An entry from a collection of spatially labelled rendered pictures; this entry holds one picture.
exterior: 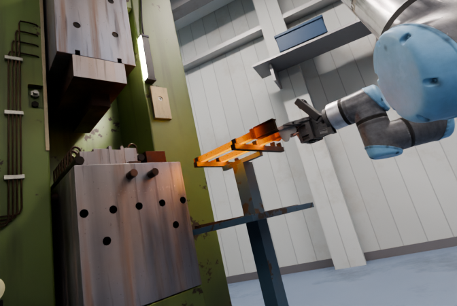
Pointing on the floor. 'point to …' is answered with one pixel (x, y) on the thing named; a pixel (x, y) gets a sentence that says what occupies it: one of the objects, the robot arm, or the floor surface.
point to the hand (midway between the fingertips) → (279, 133)
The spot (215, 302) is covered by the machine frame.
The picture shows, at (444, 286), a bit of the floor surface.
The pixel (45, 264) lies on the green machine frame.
